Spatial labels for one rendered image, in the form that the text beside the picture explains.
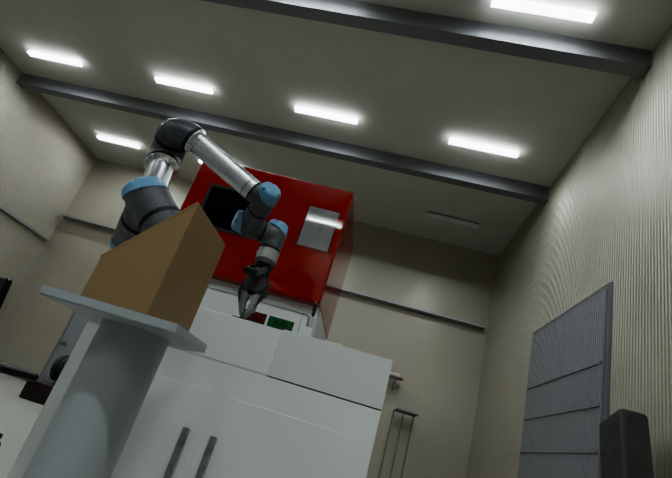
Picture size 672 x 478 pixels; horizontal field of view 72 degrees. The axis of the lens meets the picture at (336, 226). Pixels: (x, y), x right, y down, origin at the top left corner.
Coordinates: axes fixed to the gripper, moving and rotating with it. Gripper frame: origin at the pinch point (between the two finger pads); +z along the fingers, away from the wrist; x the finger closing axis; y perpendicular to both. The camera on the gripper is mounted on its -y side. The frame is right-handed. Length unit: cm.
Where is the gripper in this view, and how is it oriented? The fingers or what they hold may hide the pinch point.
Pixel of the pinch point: (243, 314)
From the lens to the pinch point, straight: 156.9
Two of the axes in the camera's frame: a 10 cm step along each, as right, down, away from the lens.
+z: -2.8, 8.7, -4.1
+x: -9.6, -2.4, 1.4
